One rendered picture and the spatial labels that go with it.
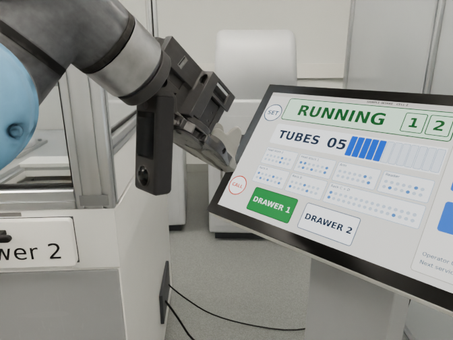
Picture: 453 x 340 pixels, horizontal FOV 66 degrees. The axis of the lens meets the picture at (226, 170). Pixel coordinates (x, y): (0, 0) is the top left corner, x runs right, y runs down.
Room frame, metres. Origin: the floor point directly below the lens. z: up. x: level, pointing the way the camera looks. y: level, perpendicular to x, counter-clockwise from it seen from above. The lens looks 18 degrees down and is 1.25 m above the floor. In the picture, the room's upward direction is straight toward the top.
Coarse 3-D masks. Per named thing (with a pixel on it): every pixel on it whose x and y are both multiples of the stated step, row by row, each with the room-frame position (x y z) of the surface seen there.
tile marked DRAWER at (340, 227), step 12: (312, 204) 0.54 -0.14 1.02; (312, 216) 0.52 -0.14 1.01; (324, 216) 0.51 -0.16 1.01; (336, 216) 0.50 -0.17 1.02; (348, 216) 0.50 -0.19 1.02; (300, 228) 0.52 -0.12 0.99; (312, 228) 0.51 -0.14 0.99; (324, 228) 0.50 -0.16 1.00; (336, 228) 0.49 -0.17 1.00; (348, 228) 0.48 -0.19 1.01; (336, 240) 0.48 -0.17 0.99; (348, 240) 0.47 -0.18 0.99
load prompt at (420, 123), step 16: (288, 112) 0.71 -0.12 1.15; (304, 112) 0.68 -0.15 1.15; (320, 112) 0.66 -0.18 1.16; (336, 112) 0.64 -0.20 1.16; (352, 112) 0.63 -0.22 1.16; (368, 112) 0.61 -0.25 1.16; (384, 112) 0.59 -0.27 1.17; (400, 112) 0.58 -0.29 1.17; (416, 112) 0.56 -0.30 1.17; (432, 112) 0.55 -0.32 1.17; (448, 112) 0.53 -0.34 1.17; (352, 128) 0.60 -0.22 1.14; (368, 128) 0.59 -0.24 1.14; (384, 128) 0.57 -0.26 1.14; (400, 128) 0.56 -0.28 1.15; (416, 128) 0.54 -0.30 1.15; (432, 128) 0.53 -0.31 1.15; (448, 128) 0.52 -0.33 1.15
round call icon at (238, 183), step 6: (234, 174) 0.67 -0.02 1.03; (234, 180) 0.66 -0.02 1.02; (240, 180) 0.65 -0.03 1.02; (246, 180) 0.64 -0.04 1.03; (228, 186) 0.66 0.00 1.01; (234, 186) 0.65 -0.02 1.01; (240, 186) 0.64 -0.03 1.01; (246, 186) 0.63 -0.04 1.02; (228, 192) 0.65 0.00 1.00; (234, 192) 0.64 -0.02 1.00; (240, 192) 0.63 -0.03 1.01
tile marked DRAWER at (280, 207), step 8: (256, 192) 0.61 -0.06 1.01; (264, 192) 0.60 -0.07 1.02; (272, 192) 0.59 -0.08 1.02; (256, 200) 0.60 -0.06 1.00; (264, 200) 0.59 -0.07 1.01; (272, 200) 0.58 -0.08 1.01; (280, 200) 0.57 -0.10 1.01; (288, 200) 0.57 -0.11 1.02; (296, 200) 0.56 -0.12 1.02; (248, 208) 0.60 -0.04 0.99; (256, 208) 0.59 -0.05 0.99; (264, 208) 0.58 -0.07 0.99; (272, 208) 0.57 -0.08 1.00; (280, 208) 0.56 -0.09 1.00; (288, 208) 0.56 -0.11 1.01; (272, 216) 0.56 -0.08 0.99; (280, 216) 0.55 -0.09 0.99; (288, 216) 0.55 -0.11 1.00; (288, 224) 0.54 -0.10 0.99
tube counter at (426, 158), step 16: (336, 144) 0.60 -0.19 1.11; (352, 144) 0.58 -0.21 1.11; (368, 144) 0.56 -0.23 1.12; (384, 144) 0.55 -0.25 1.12; (400, 144) 0.54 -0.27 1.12; (416, 144) 0.52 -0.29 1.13; (368, 160) 0.54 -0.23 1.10; (384, 160) 0.53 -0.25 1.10; (400, 160) 0.52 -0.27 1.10; (416, 160) 0.51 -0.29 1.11; (432, 160) 0.49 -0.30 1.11
